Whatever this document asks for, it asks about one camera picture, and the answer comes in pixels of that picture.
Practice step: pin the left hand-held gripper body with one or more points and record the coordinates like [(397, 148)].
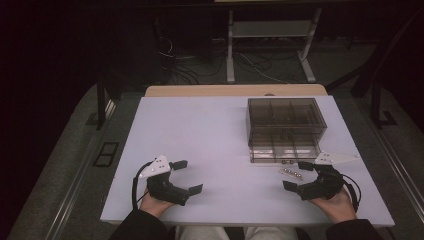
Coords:
[(160, 186)]

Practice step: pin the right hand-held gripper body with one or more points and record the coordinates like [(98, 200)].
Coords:
[(326, 185)]

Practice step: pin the transparent brown drawer box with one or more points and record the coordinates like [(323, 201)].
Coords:
[(286, 126)]

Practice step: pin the person's left hand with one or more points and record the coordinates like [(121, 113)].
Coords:
[(155, 206)]

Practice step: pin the person's right hand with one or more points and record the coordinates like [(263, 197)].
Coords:
[(340, 206)]

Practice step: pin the person's left leg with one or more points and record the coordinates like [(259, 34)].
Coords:
[(203, 234)]

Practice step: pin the person's leg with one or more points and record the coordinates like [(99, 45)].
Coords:
[(203, 234), (271, 234)]

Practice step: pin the person's right leg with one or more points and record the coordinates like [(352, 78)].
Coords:
[(271, 234)]

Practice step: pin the wooden table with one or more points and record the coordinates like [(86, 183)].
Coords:
[(233, 90)]

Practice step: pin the black metal stand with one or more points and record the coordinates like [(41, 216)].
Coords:
[(376, 83)]

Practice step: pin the white metal stand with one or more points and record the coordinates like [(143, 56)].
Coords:
[(270, 29)]

